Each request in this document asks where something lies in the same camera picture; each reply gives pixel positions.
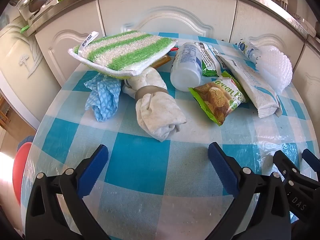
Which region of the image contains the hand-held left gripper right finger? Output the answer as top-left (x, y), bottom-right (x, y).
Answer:
top-left (208, 142), bottom-right (292, 240)

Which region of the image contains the white plastic bottle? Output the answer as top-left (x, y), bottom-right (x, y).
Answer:
top-left (170, 42), bottom-right (203, 90)

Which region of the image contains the red plastic stool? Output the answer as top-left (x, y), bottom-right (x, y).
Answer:
top-left (12, 142), bottom-right (32, 207)

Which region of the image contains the white cabinet door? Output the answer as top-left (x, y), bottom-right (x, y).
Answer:
top-left (231, 1), bottom-right (309, 55)
top-left (34, 0), bottom-right (107, 89)
top-left (290, 39), bottom-right (320, 100)
top-left (97, 0), bottom-right (238, 43)

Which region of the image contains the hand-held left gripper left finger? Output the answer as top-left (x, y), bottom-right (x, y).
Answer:
top-left (25, 144), bottom-right (110, 240)

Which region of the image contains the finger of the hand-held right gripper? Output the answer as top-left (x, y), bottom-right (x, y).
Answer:
top-left (302, 148), bottom-right (320, 181)
top-left (273, 150), bottom-right (302, 188)

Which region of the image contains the white tissue packet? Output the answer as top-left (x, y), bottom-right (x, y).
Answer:
top-left (215, 54), bottom-right (283, 118)

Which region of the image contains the small bottle with blue label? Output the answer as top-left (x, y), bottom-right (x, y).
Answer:
top-left (236, 39), bottom-right (262, 63)

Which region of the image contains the blue checkered tablecloth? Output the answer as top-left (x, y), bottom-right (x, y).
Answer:
top-left (21, 32), bottom-right (319, 240)

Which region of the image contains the green and white snack wrapper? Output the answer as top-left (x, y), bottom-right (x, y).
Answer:
top-left (197, 42), bottom-right (227, 77)

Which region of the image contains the flat yellow box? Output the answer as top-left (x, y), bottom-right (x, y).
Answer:
top-left (151, 55), bottom-right (172, 68)

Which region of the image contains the blue patterned cloth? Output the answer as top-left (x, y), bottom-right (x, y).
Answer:
top-left (84, 74), bottom-right (122, 122)

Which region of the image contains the green cookie packet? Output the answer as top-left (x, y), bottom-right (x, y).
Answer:
top-left (188, 71), bottom-right (247, 127)

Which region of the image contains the white rolled cloth with band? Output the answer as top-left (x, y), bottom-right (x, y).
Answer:
top-left (122, 66), bottom-right (187, 142)

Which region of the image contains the green striped sponge cloth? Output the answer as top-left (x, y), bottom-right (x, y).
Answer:
top-left (68, 31), bottom-right (178, 77)

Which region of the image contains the blue plastic stool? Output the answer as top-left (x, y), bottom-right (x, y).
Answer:
top-left (16, 135), bottom-right (35, 153)

